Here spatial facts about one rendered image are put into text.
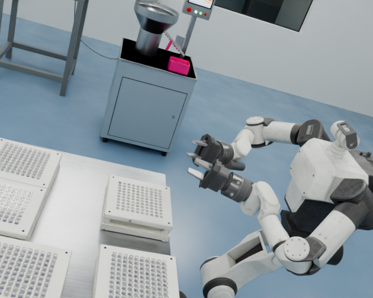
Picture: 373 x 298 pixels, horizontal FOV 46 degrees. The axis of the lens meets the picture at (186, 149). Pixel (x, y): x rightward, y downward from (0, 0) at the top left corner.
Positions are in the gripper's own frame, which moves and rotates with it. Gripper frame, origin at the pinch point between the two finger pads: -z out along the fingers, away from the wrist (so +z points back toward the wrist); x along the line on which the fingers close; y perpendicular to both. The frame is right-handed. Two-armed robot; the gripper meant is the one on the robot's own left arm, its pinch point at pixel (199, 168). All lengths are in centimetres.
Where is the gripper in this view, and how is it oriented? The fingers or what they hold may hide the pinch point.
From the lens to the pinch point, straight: 152.3
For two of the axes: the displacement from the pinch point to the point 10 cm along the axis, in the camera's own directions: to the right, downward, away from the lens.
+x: -4.4, 6.7, 6.0
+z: 8.8, 4.5, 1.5
